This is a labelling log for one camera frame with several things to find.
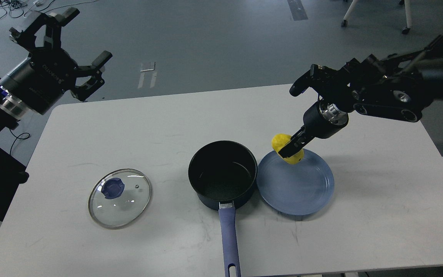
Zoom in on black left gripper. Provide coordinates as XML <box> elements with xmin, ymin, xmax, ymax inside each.
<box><xmin>0</xmin><ymin>7</ymin><xmax>113</xmax><ymax>114</ymax></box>

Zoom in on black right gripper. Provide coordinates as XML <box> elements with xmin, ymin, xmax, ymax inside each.
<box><xmin>278</xmin><ymin>101</ymin><xmax>349</xmax><ymax>159</ymax></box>

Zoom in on glass pot lid blue knob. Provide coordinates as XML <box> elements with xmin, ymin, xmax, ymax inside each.
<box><xmin>88</xmin><ymin>169</ymin><xmax>152</xmax><ymax>229</ymax></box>

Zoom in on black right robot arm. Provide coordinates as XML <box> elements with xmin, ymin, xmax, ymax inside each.
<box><xmin>277</xmin><ymin>35</ymin><xmax>443</xmax><ymax>158</ymax></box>

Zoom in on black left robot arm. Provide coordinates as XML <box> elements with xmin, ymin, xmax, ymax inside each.
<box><xmin>0</xmin><ymin>7</ymin><xmax>112</xmax><ymax>184</ymax></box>

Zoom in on blue plate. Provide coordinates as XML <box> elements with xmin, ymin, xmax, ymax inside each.
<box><xmin>256</xmin><ymin>149</ymin><xmax>335</xmax><ymax>216</ymax></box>

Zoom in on dark blue saucepan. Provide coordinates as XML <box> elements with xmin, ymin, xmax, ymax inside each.
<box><xmin>188</xmin><ymin>140</ymin><xmax>257</xmax><ymax>277</ymax></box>

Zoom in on white chair legs with casters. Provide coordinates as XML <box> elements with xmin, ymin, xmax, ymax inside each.
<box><xmin>341</xmin><ymin>0</ymin><xmax>412</xmax><ymax>34</ymax></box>

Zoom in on black floor cable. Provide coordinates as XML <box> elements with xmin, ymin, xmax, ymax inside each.
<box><xmin>9</xmin><ymin>129</ymin><xmax>31</xmax><ymax>156</ymax></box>

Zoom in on tangled cables on floor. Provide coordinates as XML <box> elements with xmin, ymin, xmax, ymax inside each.
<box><xmin>0</xmin><ymin>0</ymin><xmax>99</xmax><ymax>24</ymax></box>

